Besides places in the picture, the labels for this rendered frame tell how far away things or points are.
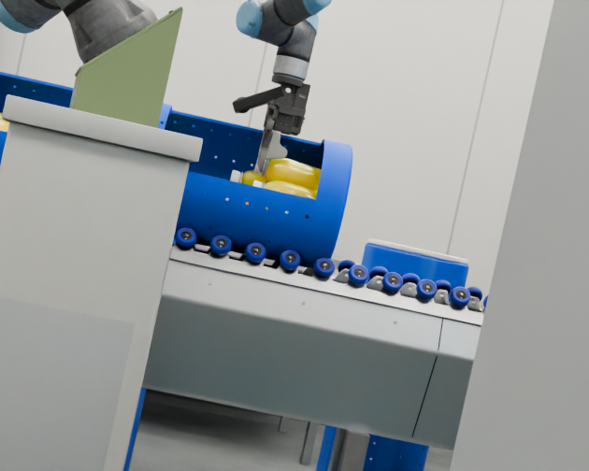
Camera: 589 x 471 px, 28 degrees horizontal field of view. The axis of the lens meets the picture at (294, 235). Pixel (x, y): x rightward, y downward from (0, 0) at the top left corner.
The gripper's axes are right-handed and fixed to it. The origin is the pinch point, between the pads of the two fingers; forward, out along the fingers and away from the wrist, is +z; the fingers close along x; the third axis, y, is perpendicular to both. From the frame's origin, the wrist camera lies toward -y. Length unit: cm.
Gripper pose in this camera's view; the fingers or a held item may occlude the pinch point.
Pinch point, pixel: (258, 165)
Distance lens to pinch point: 257.7
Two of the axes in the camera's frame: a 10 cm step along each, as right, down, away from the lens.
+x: -0.7, -0.3, 10.0
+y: 9.7, 2.2, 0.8
